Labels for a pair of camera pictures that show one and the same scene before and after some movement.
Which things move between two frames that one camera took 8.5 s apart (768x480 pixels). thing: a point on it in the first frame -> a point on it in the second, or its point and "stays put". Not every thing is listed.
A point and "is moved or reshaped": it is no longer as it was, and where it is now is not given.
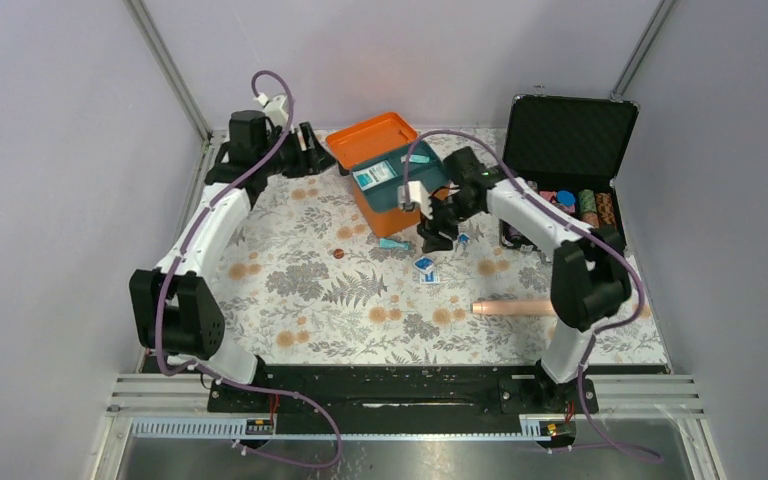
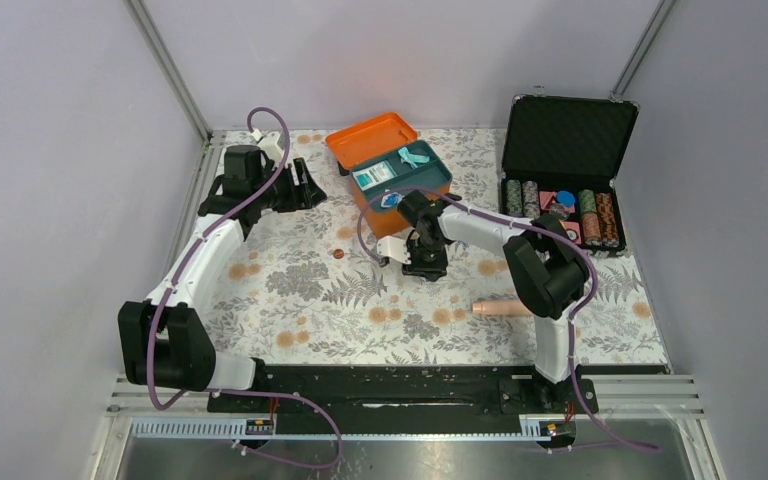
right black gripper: x=433 y=241 -> x=431 y=272
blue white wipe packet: x=429 y=273 is moved or reshaped
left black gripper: x=317 y=157 -> x=309 y=193
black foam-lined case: x=574 y=149 stays put
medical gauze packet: x=374 y=175 stays put
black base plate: x=414 y=392 stays put
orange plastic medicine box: x=364 y=140 stays put
